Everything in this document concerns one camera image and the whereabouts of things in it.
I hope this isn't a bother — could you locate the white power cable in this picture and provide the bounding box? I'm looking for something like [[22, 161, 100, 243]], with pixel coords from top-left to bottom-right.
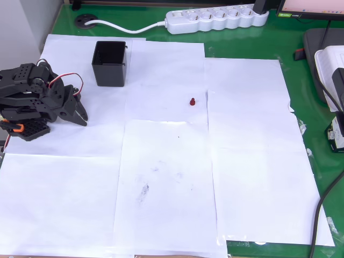
[[84, 19, 169, 34]]

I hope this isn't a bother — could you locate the thin black cable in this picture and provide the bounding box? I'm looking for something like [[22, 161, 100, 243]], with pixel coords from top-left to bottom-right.
[[313, 20, 344, 112]]

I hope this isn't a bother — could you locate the black square plastic cup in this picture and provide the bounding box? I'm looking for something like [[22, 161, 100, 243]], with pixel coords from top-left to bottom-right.
[[91, 40, 128, 88]]

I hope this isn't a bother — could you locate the white power strip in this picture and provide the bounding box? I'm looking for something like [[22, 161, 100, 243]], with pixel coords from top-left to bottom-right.
[[164, 4, 270, 35]]

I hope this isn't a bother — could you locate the dark grey pad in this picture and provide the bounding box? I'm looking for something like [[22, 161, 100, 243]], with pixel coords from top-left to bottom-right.
[[303, 27, 344, 104]]

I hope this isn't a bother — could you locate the red white servo cable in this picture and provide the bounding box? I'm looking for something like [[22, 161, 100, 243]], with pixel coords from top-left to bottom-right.
[[35, 58, 84, 96]]

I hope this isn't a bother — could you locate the red white base cable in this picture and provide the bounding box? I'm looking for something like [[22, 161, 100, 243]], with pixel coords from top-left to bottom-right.
[[2, 133, 13, 153]]

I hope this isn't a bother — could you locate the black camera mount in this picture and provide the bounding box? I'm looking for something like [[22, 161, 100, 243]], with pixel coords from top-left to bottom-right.
[[331, 67, 344, 125]]

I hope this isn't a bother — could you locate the green desk mat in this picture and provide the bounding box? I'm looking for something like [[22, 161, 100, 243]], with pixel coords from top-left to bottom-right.
[[52, 4, 344, 258]]

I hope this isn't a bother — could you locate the white paper sheet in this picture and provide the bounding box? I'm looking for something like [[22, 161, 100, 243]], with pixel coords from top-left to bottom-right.
[[203, 58, 306, 150], [4, 80, 127, 158], [211, 111, 336, 247], [124, 40, 210, 125], [0, 153, 121, 256], [112, 119, 229, 257], [34, 34, 147, 91]]

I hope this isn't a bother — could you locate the black desk cable grommet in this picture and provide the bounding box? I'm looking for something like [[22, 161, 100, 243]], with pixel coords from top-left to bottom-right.
[[75, 15, 98, 29]]

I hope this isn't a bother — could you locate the black power plug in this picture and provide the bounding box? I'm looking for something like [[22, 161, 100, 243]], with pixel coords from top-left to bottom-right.
[[253, 0, 270, 15]]

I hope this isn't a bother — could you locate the thick black cable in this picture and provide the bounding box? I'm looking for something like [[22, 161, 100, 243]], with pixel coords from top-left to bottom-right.
[[309, 171, 344, 258]]

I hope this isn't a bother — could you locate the white plastic container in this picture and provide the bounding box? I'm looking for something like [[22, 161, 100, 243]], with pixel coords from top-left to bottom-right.
[[314, 45, 344, 112]]

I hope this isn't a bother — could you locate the computer monitor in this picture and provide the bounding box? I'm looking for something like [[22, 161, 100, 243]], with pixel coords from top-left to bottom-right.
[[276, 0, 344, 21]]

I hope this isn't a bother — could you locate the black red usb stick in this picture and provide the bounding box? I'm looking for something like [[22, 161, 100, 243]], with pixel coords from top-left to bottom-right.
[[293, 47, 306, 62]]

